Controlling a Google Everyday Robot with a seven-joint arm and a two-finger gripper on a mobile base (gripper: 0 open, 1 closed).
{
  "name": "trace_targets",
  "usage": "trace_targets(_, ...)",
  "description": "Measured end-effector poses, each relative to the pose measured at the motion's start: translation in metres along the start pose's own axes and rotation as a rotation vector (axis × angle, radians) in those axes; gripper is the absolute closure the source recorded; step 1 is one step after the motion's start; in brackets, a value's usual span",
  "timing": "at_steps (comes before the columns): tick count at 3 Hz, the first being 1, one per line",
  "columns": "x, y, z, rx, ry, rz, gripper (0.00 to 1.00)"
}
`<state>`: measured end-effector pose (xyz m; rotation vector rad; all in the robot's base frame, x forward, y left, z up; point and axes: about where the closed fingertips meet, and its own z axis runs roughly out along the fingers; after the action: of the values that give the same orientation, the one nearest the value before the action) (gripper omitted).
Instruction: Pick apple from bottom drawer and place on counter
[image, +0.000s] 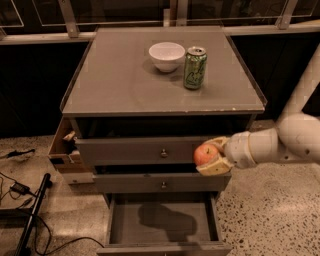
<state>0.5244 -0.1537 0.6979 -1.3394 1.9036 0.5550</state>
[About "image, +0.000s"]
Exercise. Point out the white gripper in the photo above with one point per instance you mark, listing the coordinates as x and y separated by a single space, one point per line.
237 150

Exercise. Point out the red apple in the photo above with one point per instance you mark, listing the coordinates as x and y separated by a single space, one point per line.
204 153

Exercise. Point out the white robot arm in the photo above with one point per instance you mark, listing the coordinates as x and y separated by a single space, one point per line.
295 137

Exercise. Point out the middle grey drawer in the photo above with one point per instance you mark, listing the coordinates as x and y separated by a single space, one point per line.
156 183

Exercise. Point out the grey drawer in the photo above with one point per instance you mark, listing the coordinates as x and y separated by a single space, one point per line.
164 224
138 150
156 183

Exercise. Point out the bottom grey drawer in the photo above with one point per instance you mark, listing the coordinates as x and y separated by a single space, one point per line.
164 224

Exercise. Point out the grey drawer cabinet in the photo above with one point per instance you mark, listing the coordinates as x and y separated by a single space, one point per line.
119 93

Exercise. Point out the top grey drawer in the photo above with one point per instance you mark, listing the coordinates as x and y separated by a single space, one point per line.
138 150

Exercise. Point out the green soda can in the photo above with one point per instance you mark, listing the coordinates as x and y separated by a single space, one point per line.
194 67

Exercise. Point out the white ceramic bowl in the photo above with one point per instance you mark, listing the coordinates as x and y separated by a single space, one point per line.
167 56

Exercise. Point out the cardboard box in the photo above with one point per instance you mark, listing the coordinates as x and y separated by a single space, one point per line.
66 158

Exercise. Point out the black power adapter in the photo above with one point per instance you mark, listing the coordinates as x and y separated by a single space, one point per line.
20 188

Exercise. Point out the black pole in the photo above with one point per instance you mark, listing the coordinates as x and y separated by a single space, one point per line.
32 214

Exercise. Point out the metal railing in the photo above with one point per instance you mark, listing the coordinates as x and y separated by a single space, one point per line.
27 21

